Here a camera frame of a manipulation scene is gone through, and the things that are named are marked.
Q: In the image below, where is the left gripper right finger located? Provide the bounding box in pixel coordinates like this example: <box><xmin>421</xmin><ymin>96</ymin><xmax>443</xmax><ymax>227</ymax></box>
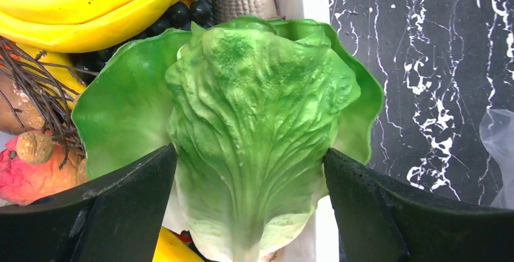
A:
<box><xmin>324</xmin><ymin>149</ymin><xmax>513</xmax><ymax>261</ymax></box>

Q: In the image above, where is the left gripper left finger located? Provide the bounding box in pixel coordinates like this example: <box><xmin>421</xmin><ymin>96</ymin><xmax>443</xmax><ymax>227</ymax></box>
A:
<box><xmin>1</xmin><ymin>145</ymin><xmax>177</xmax><ymax>262</ymax></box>

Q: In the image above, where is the green lettuce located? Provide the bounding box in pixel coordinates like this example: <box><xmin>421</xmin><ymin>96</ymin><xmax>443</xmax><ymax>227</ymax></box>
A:
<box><xmin>72</xmin><ymin>16</ymin><xmax>384</xmax><ymax>261</ymax></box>

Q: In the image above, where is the clear zip top bag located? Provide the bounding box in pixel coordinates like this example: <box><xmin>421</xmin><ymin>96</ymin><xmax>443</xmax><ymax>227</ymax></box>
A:
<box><xmin>479</xmin><ymin>109</ymin><xmax>513</xmax><ymax>209</ymax></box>

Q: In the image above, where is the single yellow banana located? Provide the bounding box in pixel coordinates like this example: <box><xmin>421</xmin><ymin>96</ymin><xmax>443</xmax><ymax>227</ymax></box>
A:
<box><xmin>152</xmin><ymin>227</ymin><xmax>204</xmax><ymax>262</ymax></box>

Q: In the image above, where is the red peach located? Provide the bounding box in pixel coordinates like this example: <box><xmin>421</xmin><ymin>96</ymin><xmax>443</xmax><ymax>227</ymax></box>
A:
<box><xmin>1</xmin><ymin>130</ymin><xmax>89</xmax><ymax>206</ymax></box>

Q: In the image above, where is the brown longan bunch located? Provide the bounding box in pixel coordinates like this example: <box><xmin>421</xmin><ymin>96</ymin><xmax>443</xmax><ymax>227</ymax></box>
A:
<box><xmin>1</xmin><ymin>36</ymin><xmax>96</xmax><ymax>169</ymax></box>

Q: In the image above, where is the black grape bunch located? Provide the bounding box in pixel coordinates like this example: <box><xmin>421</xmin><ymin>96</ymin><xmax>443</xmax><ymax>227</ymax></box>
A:
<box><xmin>72</xmin><ymin>0</ymin><xmax>212</xmax><ymax>84</ymax></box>

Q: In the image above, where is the yellow banana bunch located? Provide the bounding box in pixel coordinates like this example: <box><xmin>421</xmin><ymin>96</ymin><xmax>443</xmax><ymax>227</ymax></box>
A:
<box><xmin>0</xmin><ymin>0</ymin><xmax>207</xmax><ymax>96</ymax></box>

